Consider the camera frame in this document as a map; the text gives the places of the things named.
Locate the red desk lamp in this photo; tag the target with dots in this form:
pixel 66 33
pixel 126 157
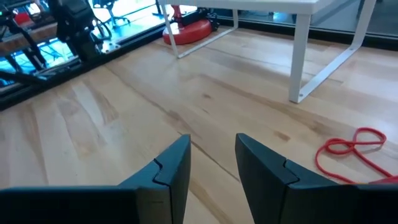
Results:
pixel 189 31

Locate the white perforated metal shelf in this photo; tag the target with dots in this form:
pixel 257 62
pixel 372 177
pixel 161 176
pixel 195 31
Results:
pixel 300 46

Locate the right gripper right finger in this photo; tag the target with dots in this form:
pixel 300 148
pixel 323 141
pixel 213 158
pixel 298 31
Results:
pixel 311 202

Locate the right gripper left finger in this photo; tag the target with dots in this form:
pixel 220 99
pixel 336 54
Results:
pixel 93 205

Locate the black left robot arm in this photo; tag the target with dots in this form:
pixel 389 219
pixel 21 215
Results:
pixel 74 25

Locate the black office chair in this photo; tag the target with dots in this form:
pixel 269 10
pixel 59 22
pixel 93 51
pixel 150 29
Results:
pixel 110 14

